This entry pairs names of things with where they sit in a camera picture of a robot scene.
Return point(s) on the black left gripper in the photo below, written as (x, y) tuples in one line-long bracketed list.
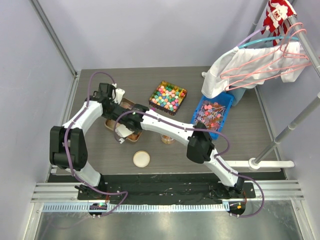
[(106, 115)]

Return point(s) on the clear glass jar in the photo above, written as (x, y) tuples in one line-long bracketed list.
[(167, 140)]

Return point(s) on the dark tin of star candies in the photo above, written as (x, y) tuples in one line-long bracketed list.
[(168, 97)]

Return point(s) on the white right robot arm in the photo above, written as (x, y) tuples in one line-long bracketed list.
[(197, 139)]

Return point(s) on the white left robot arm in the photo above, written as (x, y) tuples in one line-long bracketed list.
[(67, 145)]

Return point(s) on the round gold jar lid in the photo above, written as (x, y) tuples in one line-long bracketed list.
[(141, 159)]

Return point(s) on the blue bin of lollipops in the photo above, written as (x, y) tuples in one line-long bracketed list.
[(213, 112)]

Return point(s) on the grey blue cloth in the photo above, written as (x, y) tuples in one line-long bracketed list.
[(237, 94)]

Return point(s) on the white shirt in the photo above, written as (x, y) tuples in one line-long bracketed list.
[(213, 85)]

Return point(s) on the grey clothes rack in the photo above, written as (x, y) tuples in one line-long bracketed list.
[(293, 109)]

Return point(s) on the teal hanger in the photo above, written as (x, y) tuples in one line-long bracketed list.
[(261, 41)]

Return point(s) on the red white cloth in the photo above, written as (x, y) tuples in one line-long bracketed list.
[(276, 17)]

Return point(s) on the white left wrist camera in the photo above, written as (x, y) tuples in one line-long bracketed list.
[(117, 94)]

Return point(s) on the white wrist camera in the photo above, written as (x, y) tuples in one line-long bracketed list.
[(122, 132), (117, 94)]

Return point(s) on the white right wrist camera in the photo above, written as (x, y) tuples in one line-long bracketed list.
[(122, 132)]

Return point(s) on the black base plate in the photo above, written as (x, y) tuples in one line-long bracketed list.
[(153, 185)]

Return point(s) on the aluminium corner post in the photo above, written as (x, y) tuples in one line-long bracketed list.
[(53, 36)]

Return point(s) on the slotted cable duct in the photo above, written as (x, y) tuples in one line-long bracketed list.
[(98, 207)]

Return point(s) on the pink wire hanger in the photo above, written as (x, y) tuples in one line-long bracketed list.
[(257, 65)]

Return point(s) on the aluminium frame rail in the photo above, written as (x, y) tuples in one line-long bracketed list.
[(67, 192)]

